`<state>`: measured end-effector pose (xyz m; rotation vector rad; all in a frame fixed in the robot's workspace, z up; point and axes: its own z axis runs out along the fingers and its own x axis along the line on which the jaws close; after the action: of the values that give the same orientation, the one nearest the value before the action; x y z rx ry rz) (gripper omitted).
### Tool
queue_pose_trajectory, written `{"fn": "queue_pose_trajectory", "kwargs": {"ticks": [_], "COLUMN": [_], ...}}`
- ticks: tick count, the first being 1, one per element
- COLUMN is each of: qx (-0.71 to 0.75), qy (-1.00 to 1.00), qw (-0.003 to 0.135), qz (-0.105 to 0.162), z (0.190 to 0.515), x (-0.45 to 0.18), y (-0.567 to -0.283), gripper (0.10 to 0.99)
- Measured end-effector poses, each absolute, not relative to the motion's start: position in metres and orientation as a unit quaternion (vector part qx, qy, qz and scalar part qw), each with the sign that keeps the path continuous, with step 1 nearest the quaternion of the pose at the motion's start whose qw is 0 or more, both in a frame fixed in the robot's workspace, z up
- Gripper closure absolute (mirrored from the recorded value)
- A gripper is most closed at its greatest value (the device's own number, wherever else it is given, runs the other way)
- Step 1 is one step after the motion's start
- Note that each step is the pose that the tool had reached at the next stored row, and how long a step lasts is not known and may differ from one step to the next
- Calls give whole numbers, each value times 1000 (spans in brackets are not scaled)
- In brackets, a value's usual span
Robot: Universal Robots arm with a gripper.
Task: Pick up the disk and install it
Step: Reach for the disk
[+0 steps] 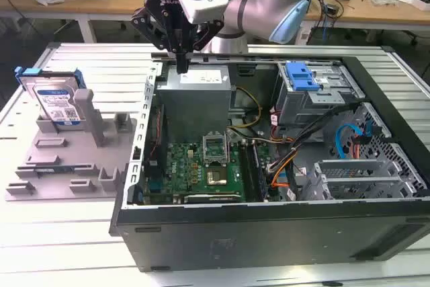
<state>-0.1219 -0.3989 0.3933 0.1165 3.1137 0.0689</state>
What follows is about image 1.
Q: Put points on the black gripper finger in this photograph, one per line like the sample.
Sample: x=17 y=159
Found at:
x=148 y=25
x=210 y=33

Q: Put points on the hard disk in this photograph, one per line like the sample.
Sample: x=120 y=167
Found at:
x=55 y=102

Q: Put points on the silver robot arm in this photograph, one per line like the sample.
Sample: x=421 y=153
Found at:
x=255 y=8

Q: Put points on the silver disk bay cage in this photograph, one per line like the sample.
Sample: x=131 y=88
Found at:
x=352 y=169

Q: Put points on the wooden desk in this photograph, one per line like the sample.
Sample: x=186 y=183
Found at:
x=100 y=4

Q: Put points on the grey power supply unit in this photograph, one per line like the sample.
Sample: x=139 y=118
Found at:
x=191 y=105

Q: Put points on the blue drive latch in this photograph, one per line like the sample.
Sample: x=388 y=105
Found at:
x=300 y=77

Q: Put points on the silver optical drive cage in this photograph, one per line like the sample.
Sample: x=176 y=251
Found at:
x=302 y=105

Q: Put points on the green motherboard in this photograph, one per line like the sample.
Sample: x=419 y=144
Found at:
x=181 y=169

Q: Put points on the CPU socket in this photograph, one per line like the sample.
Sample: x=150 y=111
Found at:
x=215 y=176

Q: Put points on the black RAM slot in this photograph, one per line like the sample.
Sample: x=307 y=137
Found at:
x=246 y=172
x=251 y=172
x=257 y=172
x=263 y=172

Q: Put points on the grey parts rack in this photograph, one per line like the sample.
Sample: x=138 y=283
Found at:
x=67 y=152

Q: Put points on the black graphics card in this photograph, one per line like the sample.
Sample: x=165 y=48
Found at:
x=211 y=198

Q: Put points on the RAM stick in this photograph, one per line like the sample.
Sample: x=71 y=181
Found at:
x=53 y=168

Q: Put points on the black PC case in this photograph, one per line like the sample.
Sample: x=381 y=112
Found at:
x=235 y=233

